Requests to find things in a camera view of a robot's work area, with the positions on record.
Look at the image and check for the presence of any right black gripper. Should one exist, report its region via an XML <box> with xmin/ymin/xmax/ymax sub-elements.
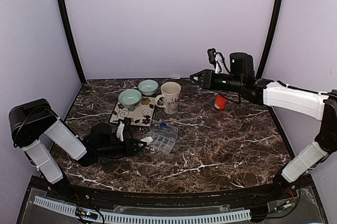
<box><xmin>191</xmin><ymin>69</ymin><xmax>244</xmax><ymax>93</ymax></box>

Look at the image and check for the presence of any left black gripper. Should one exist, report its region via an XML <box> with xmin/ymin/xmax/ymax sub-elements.
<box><xmin>97</xmin><ymin>137</ymin><xmax>147</xmax><ymax>158</ymax></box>

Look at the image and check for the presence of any small white pill bottle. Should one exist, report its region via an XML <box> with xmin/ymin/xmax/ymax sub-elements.
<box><xmin>140</xmin><ymin>136</ymin><xmax>153</xmax><ymax>145</ymax></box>

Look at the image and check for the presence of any orange pill bottle grey cap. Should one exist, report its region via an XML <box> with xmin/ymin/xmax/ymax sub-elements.
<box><xmin>214</xmin><ymin>93</ymin><xmax>227</xmax><ymax>110</ymax></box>

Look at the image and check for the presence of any clear plastic pill organizer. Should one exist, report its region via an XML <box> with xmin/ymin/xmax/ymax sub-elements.
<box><xmin>145</xmin><ymin>120</ymin><xmax>179</xmax><ymax>154</ymax></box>

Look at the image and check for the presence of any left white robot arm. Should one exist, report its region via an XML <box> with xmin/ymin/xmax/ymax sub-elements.
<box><xmin>9</xmin><ymin>98</ymin><xmax>153</xmax><ymax>201</ymax></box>

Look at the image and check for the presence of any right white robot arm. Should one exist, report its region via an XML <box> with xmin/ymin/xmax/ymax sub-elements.
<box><xmin>190</xmin><ymin>48</ymin><xmax>336</xmax><ymax>200</ymax></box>

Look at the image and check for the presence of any floral rectangular ceramic plate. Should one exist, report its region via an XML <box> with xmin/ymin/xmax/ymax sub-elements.
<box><xmin>110</xmin><ymin>97</ymin><xmax>155</xmax><ymax>127</ymax></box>

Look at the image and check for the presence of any cream ceramic mug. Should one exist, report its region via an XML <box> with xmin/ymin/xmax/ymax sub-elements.
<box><xmin>155</xmin><ymin>82</ymin><xmax>181</xmax><ymax>115</ymax></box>

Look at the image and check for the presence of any light green ceramic bowl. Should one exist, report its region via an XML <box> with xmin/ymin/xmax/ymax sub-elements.
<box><xmin>118</xmin><ymin>89</ymin><xmax>142</xmax><ymax>111</ymax></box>

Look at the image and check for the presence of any blue striped ceramic bowl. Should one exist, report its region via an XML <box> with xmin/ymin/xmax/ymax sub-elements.
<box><xmin>138</xmin><ymin>79</ymin><xmax>158</xmax><ymax>96</ymax></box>

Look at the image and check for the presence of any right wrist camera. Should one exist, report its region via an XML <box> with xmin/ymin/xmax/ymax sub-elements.
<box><xmin>207</xmin><ymin>48</ymin><xmax>230</xmax><ymax>74</ymax></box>

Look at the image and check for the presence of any black front rail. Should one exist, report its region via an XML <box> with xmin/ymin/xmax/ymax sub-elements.
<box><xmin>49</xmin><ymin>184</ymin><xmax>291</xmax><ymax>208</ymax></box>

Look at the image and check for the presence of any white slotted cable duct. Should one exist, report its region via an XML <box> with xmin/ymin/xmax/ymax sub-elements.
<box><xmin>33</xmin><ymin>196</ymin><xmax>251</xmax><ymax>223</ymax></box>

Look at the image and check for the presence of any right black frame post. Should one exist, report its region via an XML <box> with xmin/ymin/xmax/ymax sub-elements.
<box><xmin>256</xmin><ymin>0</ymin><xmax>282</xmax><ymax>78</ymax></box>

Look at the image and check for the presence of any black frame post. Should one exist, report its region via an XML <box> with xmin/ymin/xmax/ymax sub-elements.
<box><xmin>256</xmin><ymin>0</ymin><xmax>282</xmax><ymax>78</ymax></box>
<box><xmin>57</xmin><ymin>0</ymin><xmax>86</xmax><ymax>85</ymax></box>

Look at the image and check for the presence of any left black frame post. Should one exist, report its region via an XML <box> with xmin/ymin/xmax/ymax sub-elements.
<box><xmin>57</xmin><ymin>0</ymin><xmax>86</xmax><ymax>85</ymax></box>

